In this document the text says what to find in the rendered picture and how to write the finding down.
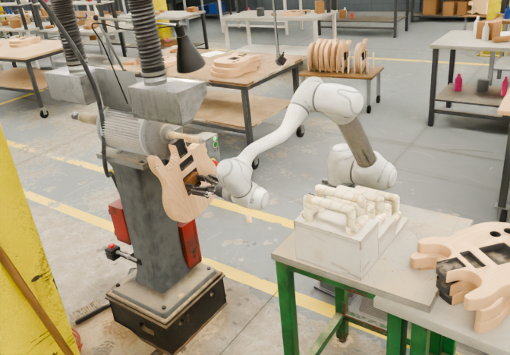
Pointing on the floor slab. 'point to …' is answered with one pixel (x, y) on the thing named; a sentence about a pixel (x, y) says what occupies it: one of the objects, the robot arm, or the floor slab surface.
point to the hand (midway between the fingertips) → (193, 181)
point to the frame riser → (203, 310)
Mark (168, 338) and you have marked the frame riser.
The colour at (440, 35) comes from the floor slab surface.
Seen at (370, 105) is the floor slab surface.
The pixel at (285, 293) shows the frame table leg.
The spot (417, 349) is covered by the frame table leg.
